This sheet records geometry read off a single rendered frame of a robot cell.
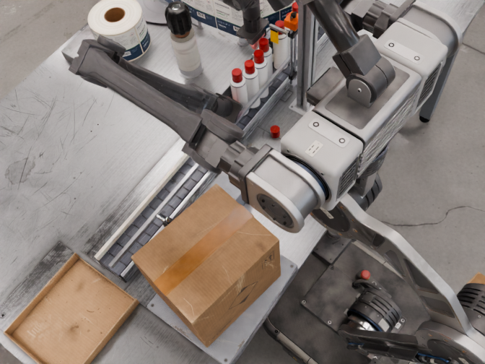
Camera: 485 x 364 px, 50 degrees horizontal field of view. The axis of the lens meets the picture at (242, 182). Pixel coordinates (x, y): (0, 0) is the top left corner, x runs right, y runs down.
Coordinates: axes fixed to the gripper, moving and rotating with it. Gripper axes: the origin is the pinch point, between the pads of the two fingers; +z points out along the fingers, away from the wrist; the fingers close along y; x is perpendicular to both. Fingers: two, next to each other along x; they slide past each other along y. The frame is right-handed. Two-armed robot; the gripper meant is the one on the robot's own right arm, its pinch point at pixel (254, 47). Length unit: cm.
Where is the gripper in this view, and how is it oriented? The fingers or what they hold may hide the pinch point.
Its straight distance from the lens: 185.0
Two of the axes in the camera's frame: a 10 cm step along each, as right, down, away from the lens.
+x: 8.0, 4.8, -3.5
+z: 0.8, 5.0, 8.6
